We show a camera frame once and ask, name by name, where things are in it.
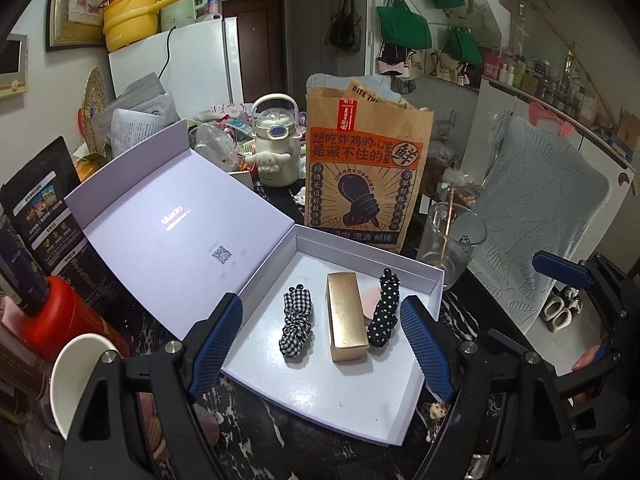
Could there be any black polka dot scrunchie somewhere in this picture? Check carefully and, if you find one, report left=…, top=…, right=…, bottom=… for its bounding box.
left=367, top=269, right=400, bottom=348

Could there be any gold rectangular box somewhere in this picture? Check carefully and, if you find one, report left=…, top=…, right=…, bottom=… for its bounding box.
left=326, top=272, right=369, bottom=363

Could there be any gold decorated hair clip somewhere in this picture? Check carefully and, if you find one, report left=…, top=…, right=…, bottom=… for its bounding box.
left=425, top=402, right=448, bottom=443

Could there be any light blue cushion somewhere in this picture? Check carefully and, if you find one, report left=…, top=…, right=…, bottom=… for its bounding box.
left=469, top=116, right=610, bottom=333

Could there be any black white gingham scrunchie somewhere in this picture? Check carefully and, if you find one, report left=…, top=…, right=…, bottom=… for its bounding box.
left=279, top=284, right=314, bottom=359

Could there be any pink round compact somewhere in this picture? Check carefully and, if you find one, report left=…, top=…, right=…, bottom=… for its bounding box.
left=361, top=287, right=381, bottom=321

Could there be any lavender gift box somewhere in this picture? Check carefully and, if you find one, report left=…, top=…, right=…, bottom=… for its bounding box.
left=65, top=122, right=444, bottom=445

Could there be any clear glass cup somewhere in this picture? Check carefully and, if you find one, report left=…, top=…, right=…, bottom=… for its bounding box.
left=416, top=202, right=487, bottom=289

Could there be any pink paper cup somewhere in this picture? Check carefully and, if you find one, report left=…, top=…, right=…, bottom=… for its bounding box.
left=49, top=334, right=122, bottom=440

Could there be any red canister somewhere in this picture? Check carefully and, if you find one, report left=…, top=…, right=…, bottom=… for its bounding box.
left=22, top=276, right=130, bottom=363

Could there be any brown paper food bag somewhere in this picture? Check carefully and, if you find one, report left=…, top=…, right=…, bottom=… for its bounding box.
left=305, top=79, right=434, bottom=252

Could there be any cream cartoon water bottle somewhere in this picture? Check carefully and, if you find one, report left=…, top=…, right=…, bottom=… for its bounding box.
left=245, top=93, right=302, bottom=188

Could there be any black printed pouch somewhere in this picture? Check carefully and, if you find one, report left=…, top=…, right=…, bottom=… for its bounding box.
left=1, top=136, right=108, bottom=307

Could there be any woven straw fan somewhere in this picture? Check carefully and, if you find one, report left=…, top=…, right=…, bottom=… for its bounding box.
left=78, top=66, right=106, bottom=156

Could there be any white refrigerator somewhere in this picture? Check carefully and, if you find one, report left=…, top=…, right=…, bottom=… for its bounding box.
left=108, top=18, right=244, bottom=119

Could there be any green handbag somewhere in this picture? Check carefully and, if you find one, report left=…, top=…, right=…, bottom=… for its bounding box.
left=376, top=0, right=432, bottom=51

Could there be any brown entrance door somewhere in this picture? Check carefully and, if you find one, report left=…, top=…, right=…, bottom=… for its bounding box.
left=222, top=0, right=288, bottom=102

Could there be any yellow pot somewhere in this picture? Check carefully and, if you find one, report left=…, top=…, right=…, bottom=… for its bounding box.
left=103, top=0, right=182, bottom=53

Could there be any gold framed picture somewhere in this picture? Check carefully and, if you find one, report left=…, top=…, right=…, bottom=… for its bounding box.
left=46, top=0, right=105, bottom=51

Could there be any wall intercom panel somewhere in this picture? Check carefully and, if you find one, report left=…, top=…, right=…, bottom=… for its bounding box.
left=0, top=34, right=29, bottom=99

